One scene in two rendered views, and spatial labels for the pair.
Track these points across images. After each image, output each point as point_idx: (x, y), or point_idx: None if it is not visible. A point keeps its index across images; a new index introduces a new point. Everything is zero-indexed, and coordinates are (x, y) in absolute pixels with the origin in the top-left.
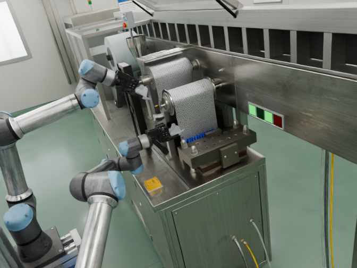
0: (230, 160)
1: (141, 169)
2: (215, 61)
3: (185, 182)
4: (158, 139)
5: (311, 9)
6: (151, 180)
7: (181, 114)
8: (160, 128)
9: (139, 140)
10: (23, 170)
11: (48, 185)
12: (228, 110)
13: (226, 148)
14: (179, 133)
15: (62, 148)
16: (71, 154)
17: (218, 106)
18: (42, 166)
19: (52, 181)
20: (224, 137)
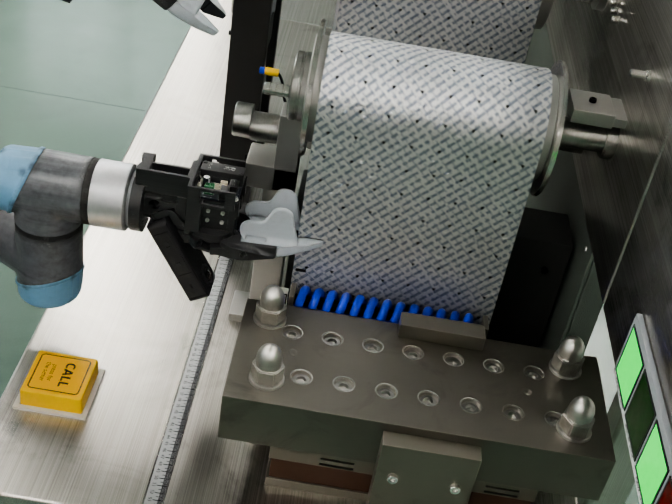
0: (412, 503)
1: (58, 297)
2: (650, 18)
3: (175, 464)
4: (177, 219)
5: None
6: (64, 364)
7: (338, 173)
8: (215, 181)
9: (87, 184)
10: (13, 20)
11: (34, 111)
12: (588, 275)
13: (414, 450)
14: (281, 249)
15: (167, 16)
16: (176, 52)
17: (575, 222)
18: (68, 40)
19: (53, 106)
20: (464, 389)
